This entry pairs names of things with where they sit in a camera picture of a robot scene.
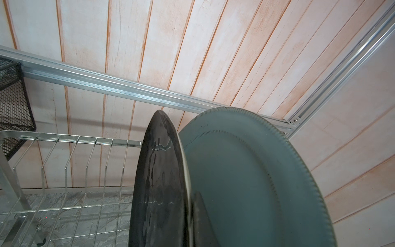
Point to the black oval plate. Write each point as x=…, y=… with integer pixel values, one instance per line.
x=161, y=213

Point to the steel dish rack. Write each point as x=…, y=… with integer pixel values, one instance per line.
x=61, y=190

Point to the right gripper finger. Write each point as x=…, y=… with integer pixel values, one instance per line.
x=203, y=233

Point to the pale green glass plate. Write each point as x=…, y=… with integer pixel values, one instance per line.
x=257, y=190

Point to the black mesh wall basket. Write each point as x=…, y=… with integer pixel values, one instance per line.
x=16, y=113

